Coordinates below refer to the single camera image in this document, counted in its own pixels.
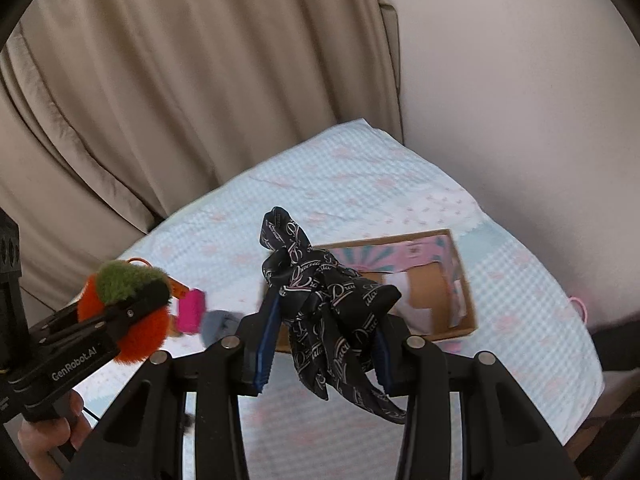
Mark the cardboard box with pink print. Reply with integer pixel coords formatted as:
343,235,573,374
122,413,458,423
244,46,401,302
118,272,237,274
272,228,478,355

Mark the white cloth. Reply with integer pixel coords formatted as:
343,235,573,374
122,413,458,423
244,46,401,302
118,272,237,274
387,267,446,336

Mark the light blue checkered bedsheet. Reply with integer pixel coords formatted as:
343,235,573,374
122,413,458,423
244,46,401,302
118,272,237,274
70,119,607,480

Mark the black patterned scarf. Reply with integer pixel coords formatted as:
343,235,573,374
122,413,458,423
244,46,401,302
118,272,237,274
258,206,408,425

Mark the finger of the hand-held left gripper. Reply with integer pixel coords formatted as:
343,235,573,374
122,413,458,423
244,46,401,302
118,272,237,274
30,282,173,348

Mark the orange and green plush toy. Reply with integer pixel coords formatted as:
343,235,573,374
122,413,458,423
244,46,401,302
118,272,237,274
76,260,173,365

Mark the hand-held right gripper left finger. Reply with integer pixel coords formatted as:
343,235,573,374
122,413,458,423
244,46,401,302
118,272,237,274
64,290,282,480

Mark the beige curtain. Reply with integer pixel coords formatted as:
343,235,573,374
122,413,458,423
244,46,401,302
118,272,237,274
0,0,405,306

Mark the person's left hand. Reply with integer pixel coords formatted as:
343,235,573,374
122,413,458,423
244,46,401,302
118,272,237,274
18,390,92,471

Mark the grey cloth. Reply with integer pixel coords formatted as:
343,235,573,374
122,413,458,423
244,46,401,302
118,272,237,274
200,310,243,347

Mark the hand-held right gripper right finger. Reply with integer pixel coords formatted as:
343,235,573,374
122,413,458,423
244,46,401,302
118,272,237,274
372,310,581,480

